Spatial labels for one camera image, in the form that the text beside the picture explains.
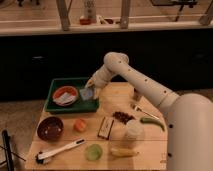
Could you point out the dark red dried fruit pile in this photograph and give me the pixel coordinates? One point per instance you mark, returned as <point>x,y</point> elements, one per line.
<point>123,117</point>

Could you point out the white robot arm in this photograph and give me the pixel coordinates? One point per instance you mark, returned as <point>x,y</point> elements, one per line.
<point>189,116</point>

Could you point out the green plastic tray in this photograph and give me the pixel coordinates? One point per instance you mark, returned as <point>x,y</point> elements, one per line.
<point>79,106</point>

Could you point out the white dish brush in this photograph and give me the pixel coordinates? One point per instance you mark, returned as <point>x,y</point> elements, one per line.
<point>44,157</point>

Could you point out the wooden block box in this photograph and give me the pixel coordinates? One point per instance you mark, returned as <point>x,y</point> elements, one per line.
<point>105,127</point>

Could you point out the blue sponge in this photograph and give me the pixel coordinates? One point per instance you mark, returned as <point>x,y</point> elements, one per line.
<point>86,93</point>

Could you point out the purple bowl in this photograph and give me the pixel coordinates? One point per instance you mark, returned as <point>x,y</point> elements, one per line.
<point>50,129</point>

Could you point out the red object on shelf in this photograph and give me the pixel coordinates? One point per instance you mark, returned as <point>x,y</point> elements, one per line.
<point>84,21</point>

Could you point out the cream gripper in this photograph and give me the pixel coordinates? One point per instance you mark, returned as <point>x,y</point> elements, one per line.
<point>98,81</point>

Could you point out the metal fork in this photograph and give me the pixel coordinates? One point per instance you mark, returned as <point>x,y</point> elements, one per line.
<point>137,108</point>

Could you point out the yellow banana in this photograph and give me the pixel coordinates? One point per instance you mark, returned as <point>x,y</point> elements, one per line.
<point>123,152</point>

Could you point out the green round lid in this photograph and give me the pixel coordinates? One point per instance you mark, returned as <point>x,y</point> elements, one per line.
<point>93,152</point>

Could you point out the orange fruit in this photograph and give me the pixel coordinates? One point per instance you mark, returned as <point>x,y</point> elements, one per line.
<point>80,125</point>

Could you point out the black stand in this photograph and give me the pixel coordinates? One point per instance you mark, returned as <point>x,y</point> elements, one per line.
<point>12,160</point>

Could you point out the white lidded container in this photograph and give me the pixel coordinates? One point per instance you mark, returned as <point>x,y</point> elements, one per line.
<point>133,129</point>

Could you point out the orange bowl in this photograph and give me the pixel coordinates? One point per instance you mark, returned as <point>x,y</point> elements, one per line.
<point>69,89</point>

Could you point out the green chili pepper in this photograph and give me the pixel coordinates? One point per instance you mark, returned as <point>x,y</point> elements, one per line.
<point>147,120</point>

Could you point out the metal cup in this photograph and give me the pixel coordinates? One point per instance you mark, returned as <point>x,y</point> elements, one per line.
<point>136,95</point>

